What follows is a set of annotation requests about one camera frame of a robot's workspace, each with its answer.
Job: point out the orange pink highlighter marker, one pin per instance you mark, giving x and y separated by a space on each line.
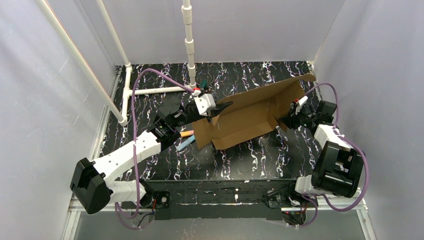
188 133

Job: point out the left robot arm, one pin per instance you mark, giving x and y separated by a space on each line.
94 182

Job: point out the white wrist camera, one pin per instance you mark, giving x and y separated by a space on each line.
299 103
204 101

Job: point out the blue highlighter marker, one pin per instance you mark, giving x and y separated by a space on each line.
185 143

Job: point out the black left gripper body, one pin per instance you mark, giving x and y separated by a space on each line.
212 110

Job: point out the aluminium rail frame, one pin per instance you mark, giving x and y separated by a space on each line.
216 197

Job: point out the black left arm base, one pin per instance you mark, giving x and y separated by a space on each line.
155 200

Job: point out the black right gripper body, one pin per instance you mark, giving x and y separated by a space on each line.
293 117

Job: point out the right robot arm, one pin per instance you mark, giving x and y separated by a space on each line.
339 166

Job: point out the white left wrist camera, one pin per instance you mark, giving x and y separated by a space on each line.
204 101

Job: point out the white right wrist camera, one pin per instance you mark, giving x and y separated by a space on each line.
299 103

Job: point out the brown cardboard box sheet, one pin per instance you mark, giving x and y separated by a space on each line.
252 114

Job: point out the green handled screwdriver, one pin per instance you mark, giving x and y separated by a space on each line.
204 86

